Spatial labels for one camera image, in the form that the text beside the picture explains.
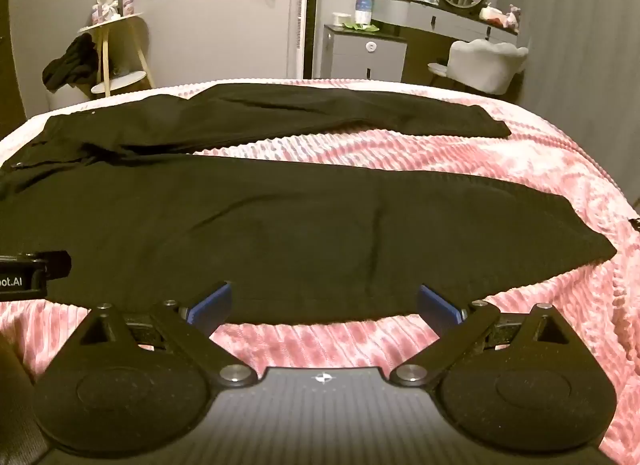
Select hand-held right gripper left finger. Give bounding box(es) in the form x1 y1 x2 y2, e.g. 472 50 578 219
75 281 258 388

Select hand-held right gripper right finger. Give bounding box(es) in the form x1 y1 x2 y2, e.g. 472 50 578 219
390 285 575 388

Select black pants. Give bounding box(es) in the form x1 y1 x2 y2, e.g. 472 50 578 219
0 84 617 326

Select pink ribbed blanket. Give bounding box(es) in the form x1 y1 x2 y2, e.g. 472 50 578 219
0 77 640 465

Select dark clothes pile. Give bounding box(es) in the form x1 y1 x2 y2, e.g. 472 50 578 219
42 34 100 92

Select round white side table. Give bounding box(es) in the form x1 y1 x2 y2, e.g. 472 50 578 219
77 14 156 96

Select white shell-back chair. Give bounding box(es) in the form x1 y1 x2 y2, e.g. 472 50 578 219
427 40 529 96

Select grey small cabinet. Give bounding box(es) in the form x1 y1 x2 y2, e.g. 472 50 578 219
322 24 408 83

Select grey dressing table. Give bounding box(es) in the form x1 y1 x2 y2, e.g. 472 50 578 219
372 0 518 86

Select white tower fan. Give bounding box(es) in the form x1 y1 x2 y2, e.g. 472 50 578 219
289 0 321 80

